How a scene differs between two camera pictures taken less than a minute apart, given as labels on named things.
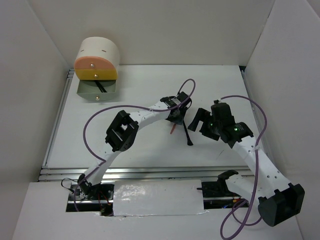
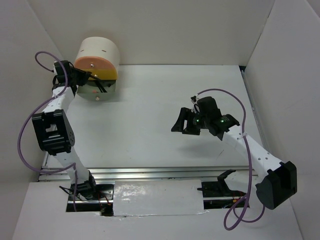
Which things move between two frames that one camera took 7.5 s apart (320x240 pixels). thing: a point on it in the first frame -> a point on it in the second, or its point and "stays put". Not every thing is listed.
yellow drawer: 96,74 stays put
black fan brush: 189,141 -> 102,85
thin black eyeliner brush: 99,85 stays put
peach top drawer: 94,62 stays put
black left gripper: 178,120 -> 84,74
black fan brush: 100,87 stays put
